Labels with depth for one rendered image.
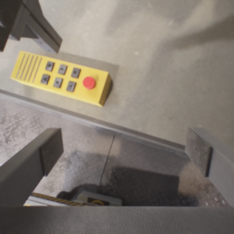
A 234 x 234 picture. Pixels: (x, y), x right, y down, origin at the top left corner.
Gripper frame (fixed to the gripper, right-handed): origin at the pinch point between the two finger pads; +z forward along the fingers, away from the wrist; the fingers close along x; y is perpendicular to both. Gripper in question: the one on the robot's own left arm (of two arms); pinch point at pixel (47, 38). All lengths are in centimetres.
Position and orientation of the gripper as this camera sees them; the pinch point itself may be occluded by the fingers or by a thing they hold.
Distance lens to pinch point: 31.2
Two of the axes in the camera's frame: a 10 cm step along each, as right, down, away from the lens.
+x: 3.0, -9.5, 0.7
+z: 1.4, 1.2, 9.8
